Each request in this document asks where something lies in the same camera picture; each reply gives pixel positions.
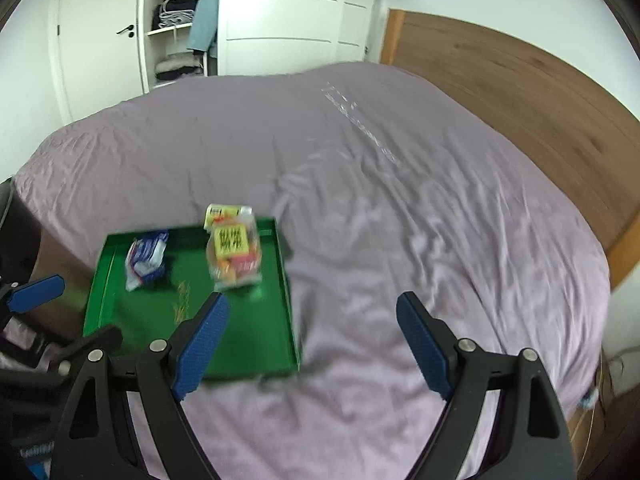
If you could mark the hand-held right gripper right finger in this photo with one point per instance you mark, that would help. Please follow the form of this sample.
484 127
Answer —
425 345

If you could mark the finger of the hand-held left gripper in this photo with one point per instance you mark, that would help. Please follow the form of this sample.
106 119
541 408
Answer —
37 292
102 338

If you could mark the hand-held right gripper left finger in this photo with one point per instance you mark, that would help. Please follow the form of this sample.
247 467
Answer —
205 345

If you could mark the green tray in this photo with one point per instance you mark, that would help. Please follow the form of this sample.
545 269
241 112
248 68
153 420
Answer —
240 330

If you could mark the blue white snack packet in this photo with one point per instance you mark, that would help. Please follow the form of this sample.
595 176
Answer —
146 260

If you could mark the clear bag with yellow label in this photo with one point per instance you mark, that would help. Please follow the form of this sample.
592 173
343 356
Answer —
235 260

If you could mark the yellow white snack packet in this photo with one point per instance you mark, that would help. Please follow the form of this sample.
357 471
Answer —
220 212

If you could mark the bed with purple sheet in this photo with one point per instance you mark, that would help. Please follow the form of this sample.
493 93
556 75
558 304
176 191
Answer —
375 210

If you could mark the white door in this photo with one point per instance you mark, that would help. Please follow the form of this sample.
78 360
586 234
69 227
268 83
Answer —
95 60

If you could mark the grey folded clothes stack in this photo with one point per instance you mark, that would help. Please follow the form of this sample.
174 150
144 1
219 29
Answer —
177 67

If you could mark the wooden headboard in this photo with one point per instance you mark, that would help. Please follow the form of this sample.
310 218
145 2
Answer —
525 90

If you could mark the blue hanging garment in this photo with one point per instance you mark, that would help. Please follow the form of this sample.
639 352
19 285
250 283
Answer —
205 20

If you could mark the white wardrobe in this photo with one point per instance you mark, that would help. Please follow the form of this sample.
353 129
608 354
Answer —
280 20

